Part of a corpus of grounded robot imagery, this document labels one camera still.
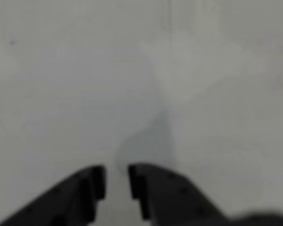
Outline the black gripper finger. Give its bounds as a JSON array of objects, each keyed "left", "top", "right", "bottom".
[
  {"left": 127, "top": 163, "right": 230, "bottom": 226},
  {"left": 0, "top": 165, "right": 107, "bottom": 226}
]

